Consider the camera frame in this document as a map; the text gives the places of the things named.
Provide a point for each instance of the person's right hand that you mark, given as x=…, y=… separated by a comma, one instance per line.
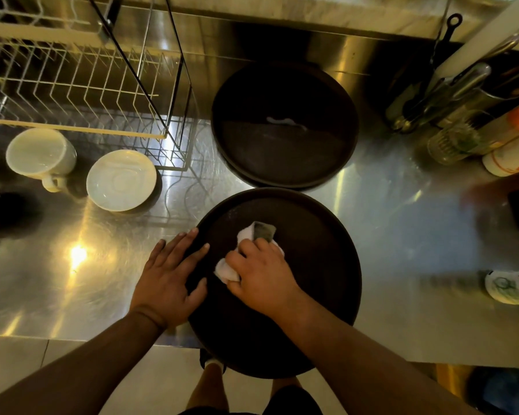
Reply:
x=264, y=280

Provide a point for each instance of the person's left hand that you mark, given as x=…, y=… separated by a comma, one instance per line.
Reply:
x=168, y=289

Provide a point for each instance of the dark round tray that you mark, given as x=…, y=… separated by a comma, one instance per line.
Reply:
x=320, y=263
x=285, y=155

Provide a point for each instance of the white saucer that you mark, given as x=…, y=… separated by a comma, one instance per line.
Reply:
x=121, y=181

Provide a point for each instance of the person's right forearm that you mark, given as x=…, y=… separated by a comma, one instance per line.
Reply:
x=372, y=371

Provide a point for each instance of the person's left forearm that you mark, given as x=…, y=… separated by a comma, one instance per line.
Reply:
x=69, y=376

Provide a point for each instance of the person's right leg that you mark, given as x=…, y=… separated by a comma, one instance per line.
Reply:
x=285, y=384

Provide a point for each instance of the person's leg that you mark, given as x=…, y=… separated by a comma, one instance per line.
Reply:
x=285, y=384
x=207, y=389

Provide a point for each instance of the person's left leg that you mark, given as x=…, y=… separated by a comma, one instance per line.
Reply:
x=207, y=389

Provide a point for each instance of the black shoe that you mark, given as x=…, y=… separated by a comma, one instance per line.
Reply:
x=205, y=356

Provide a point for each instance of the black shorts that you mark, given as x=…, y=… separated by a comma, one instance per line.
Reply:
x=292, y=404

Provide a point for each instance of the patterned drinking glass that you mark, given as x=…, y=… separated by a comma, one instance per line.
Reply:
x=452, y=144

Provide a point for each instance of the white bottle green cap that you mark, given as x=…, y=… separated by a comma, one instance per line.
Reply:
x=510, y=287

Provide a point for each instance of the red orange bottle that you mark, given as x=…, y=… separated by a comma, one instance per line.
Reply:
x=501, y=185

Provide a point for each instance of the metal utensil holder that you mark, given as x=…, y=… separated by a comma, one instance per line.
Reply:
x=458, y=103

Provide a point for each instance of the dark blue container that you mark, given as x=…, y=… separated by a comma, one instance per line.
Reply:
x=506, y=393

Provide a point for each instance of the white squeeze bottle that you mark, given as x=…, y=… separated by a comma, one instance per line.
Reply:
x=512, y=157

